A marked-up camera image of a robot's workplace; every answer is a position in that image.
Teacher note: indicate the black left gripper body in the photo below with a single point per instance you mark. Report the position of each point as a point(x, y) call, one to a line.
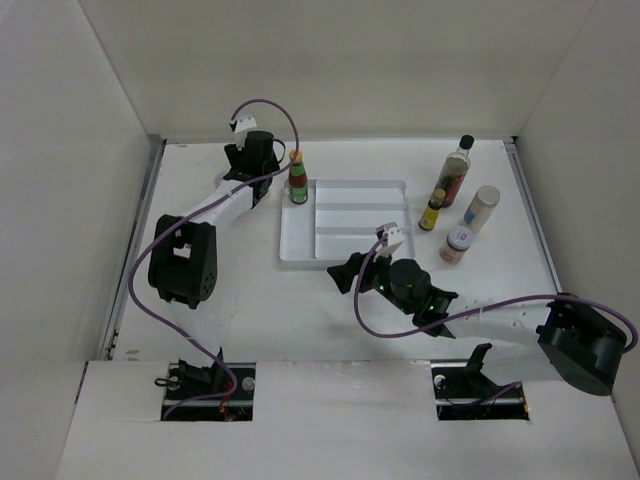
point(236, 155)

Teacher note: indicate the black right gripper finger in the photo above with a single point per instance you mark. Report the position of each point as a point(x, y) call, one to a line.
point(345, 275)
point(433, 329)

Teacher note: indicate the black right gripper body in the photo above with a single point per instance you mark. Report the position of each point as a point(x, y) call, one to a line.
point(377, 275)

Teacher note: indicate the red chili sauce bottle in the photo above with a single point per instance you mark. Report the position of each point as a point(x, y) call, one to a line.
point(298, 181)

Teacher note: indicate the small yellow oil bottle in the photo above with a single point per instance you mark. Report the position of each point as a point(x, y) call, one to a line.
point(430, 215)

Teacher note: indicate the orange label jar white lid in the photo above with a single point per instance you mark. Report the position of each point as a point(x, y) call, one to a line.
point(457, 243)

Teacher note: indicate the white peppercorn jar blue label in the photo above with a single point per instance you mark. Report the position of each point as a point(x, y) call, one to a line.
point(480, 208)

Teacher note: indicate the tall dark sauce bottle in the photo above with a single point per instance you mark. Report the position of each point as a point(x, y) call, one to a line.
point(454, 170)

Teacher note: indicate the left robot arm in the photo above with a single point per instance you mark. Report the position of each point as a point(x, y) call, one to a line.
point(183, 268)

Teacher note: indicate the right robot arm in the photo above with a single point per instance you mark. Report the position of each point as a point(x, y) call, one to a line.
point(536, 337)

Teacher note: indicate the white divided organizer tray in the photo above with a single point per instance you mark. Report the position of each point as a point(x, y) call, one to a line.
point(339, 218)

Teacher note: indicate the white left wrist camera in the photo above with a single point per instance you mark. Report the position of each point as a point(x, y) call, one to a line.
point(240, 127)

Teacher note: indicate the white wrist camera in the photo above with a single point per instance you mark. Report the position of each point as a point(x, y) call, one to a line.
point(390, 237)
point(240, 127)

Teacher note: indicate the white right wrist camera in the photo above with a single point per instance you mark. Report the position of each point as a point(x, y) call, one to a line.
point(390, 237)

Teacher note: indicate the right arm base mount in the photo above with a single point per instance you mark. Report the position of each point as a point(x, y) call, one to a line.
point(463, 393)

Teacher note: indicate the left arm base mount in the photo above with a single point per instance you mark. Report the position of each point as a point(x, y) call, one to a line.
point(207, 393)

